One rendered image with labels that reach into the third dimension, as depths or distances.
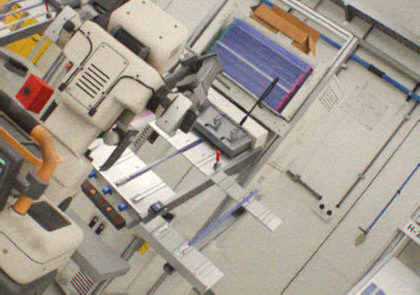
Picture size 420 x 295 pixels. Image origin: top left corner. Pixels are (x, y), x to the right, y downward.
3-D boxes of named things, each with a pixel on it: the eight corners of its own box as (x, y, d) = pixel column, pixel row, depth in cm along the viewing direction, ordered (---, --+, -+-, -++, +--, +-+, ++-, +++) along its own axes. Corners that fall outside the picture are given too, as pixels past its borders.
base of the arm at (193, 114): (165, 89, 154) (198, 115, 153) (180, 79, 160) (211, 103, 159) (155, 109, 160) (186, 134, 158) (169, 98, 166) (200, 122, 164)
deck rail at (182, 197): (141, 227, 217) (142, 218, 212) (138, 224, 217) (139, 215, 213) (259, 157, 258) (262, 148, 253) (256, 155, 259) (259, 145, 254)
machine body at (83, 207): (88, 340, 246) (166, 242, 241) (13, 243, 279) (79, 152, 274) (157, 331, 303) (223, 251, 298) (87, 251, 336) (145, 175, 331)
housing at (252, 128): (250, 159, 257) (256, 137, 247) (183, 103, 280) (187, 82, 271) (262, 152, 262) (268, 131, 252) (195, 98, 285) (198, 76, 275)
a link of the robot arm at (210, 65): (219, 45, 201) (229, 70, 205) (186, 56, 205) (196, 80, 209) (196, 80, 161) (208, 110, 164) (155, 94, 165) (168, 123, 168)
